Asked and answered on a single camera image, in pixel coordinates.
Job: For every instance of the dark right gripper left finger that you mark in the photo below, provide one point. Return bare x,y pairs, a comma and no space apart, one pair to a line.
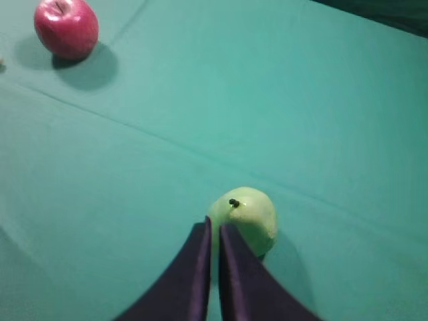
182,290

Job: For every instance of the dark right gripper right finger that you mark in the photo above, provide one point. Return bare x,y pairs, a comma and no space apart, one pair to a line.
247,291

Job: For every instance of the green pear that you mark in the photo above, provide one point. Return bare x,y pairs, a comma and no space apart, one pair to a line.
252,212

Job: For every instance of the green tablecloth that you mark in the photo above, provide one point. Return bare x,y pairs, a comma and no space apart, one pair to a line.
108,163

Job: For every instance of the red apple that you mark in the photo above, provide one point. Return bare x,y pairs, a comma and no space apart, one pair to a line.
68,29

